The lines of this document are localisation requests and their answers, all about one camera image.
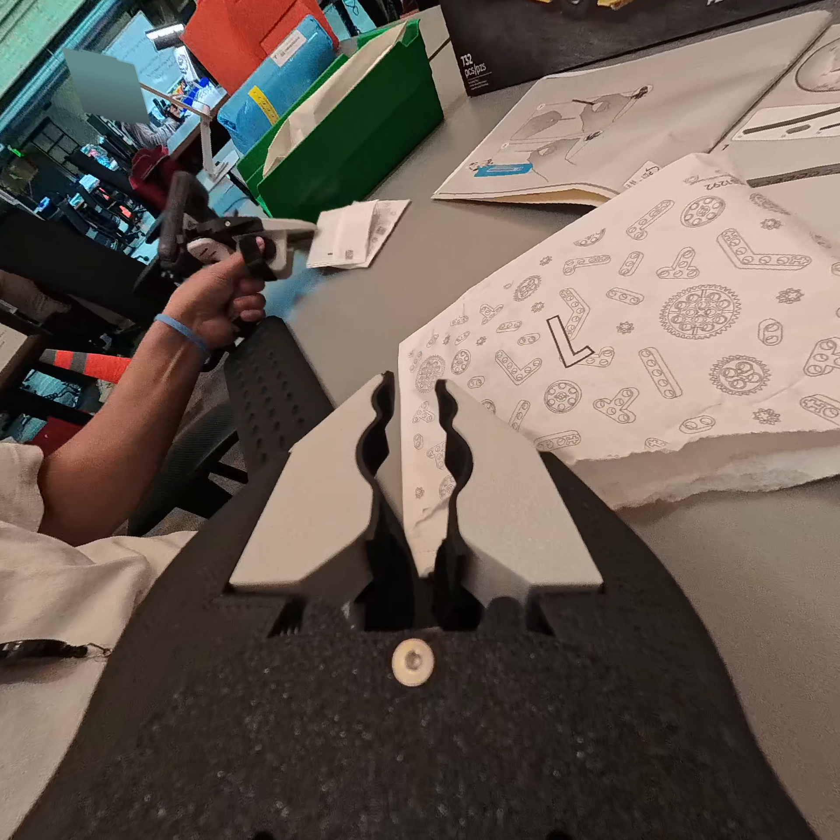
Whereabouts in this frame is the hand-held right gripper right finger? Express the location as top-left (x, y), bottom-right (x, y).
top-left (434, 379), bottom-right (605, 610)

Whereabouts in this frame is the blue wristband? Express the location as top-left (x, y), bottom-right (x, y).
top-left (154, 314), bottom-right (211, 358)

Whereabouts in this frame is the orange striped traffic cone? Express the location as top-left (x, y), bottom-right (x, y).
top-left (39, 350), bottom-right (132, 385)

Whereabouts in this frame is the printed white paper bag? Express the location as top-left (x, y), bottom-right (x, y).
top-left (397, 152), bottom-right (840, 578)

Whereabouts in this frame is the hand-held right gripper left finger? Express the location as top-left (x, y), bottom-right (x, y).
top-left (228, 371), bottom-right (396, 611)

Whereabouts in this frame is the person's left forearm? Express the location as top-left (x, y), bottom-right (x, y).
top-left (36, 308), bottom-right (211, 546)

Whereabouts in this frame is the person's left hand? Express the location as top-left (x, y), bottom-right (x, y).
top-left (167, 238), bottom-right (270, 358)

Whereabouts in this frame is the black perforated chair armrest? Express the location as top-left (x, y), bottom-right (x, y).
top-left (223, 315), bottom-right (332, 460)

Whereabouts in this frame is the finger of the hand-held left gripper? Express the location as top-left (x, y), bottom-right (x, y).
top-left (261, 218), bottom-right (321, 244)

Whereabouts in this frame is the black lego set box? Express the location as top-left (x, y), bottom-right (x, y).
top-left (438, 0), bottom-right (840, 98)

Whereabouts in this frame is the lego instruction booklet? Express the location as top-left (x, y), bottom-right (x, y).
top-left (432, 10), bottom-right (840, 207)

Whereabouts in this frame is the green plastic bin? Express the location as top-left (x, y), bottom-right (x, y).
top-left (236, 18), bottom-right (446, 224)

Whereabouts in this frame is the white shirt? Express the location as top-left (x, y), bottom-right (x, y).
top-left (0, 443), bottom-right (198, 840)

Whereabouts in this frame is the blue padded bag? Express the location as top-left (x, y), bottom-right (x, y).
top-left (217, 14), bottom-right (342, 155)

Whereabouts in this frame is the orange red box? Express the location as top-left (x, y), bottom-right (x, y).
top-left (180, 0), bottom-right (339, 96)

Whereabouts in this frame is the small white paper bag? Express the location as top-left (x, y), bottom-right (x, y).
top-left (306, 199), bottom-right (412, 270)

